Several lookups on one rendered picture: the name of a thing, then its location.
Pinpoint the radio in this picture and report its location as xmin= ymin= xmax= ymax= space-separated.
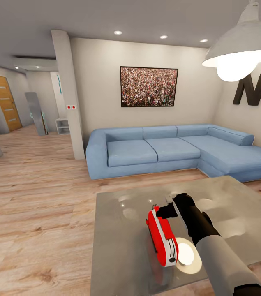
xmin=146 ymin=205 xmax=179 ymax=267

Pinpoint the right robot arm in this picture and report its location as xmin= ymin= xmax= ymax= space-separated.
xmin=156 ymin=193 xmax=261 ymax=296

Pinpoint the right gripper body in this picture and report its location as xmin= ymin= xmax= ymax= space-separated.
xmin=159 ymin=203 xmax=178 ymax=219

